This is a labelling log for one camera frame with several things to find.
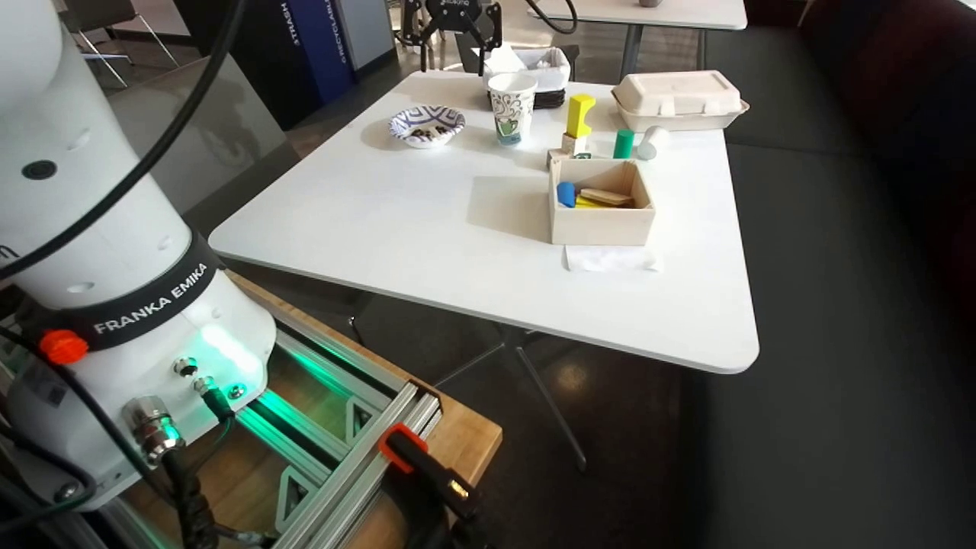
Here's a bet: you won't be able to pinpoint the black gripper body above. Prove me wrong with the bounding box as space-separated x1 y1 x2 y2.
418 0 505 38

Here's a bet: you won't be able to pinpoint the black white patterned bowl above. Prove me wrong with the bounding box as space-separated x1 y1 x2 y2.
386 102 468 152

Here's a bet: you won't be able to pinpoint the white square dish black base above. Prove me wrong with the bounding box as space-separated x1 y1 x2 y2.
482 43 577 112

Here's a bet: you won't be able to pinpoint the patterned paper cup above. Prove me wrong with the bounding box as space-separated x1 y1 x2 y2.
485 66 539 148

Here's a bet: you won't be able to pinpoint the tall yellow block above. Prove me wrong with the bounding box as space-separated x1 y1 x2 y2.
562 91 601 141

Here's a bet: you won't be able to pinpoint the dark blue panel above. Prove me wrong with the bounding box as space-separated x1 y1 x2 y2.
173 0 403 135

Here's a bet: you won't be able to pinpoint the small plain wooden block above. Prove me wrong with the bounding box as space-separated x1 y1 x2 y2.
545 131 599 175

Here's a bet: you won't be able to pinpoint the green cylinder block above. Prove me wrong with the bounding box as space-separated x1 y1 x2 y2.
611 125 640 161

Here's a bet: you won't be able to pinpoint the white side table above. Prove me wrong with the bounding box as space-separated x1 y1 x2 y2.
525 0 750 77

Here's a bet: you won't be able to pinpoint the wooden cylinder block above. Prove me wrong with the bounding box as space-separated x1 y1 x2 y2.
577 187 640 211

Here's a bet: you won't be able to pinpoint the white clamshell takeout box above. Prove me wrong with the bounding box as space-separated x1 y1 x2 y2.
611 66 753 135

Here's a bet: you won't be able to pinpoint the light wooden box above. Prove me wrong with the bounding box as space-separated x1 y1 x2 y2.
545 155 658 250

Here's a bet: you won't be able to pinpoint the white paper napkin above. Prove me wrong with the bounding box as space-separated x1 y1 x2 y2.
562 240 666 278

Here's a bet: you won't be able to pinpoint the black table legs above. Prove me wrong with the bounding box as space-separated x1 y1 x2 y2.
443 319 593 472

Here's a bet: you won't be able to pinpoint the dark upholstered bench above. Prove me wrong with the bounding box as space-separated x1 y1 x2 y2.
677 0 976 549

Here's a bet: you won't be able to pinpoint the red black clamp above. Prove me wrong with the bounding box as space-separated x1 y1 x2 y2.
375 417 485 549

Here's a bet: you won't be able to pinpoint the thick black cable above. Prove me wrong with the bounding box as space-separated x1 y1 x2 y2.
0 0 250 290

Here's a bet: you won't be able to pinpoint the aluminium profile frame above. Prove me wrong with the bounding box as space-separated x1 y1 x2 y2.
101 319 444 549

